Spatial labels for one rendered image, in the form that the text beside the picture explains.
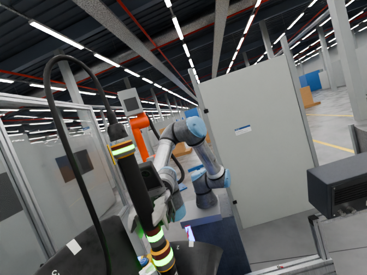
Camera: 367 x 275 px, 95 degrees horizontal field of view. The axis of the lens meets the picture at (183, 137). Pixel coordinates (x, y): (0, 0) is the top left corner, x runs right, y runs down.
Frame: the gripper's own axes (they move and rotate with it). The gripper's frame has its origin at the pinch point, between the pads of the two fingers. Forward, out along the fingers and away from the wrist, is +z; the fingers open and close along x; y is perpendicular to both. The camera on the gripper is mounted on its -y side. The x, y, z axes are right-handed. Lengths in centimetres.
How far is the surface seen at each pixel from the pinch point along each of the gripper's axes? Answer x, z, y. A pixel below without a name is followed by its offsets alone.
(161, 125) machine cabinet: 157, -1070, -42
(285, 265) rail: -37, -40, 60
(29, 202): 70, -45, -3
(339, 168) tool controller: -68, -38, 22
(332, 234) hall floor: -123, -139, 145
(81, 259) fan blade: 17.2, -2.7, 5.8
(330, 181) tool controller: -59, -33, 23
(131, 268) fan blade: 8.0, -3.7, 11.8
